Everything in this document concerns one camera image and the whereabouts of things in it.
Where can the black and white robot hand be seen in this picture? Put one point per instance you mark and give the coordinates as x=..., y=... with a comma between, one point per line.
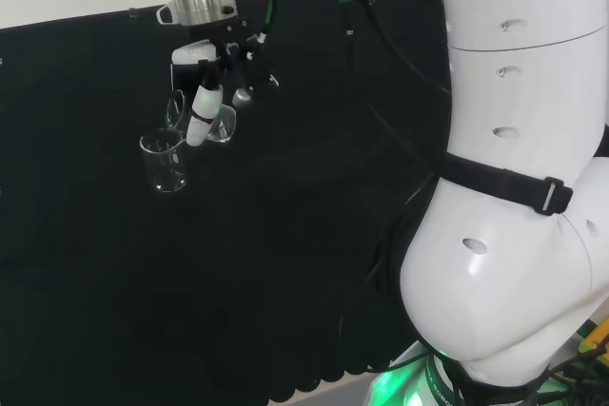
x=238, y=59

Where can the small clear glass beaker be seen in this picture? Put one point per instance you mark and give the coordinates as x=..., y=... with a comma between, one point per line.
x=223, y=128

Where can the clear glass beaker with markings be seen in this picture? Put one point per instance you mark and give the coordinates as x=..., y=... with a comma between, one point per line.
x=166, y=173

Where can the metal cloth clip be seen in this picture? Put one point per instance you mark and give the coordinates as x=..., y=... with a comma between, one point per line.
x=132, y=12

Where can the black bench cloth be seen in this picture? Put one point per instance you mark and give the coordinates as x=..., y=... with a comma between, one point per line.
x=238, y=235

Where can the yellow stop button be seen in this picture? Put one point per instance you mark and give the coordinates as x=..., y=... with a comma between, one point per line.
x=597, y=339

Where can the white wrist camera shell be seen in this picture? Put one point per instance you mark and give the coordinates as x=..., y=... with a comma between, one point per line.
x=165, y=14

